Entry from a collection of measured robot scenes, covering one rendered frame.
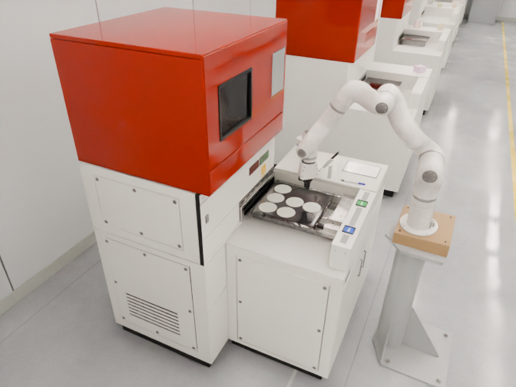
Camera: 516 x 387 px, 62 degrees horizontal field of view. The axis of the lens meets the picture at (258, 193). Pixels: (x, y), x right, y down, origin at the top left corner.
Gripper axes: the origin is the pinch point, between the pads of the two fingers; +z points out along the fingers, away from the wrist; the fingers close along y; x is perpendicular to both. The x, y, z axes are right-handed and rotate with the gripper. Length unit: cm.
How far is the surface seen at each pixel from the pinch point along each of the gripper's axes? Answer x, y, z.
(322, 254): -36.9, -5.2, 18.4
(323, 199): -1.0, 10.4, 10.3
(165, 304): -11, -84, 55
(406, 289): -43, 45, 50
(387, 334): -43, 39, 85
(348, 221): -32.0, 9.5, 4.5
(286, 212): -7.9, -14.2, 10.1
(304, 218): -15.7, -7.1, 10.3
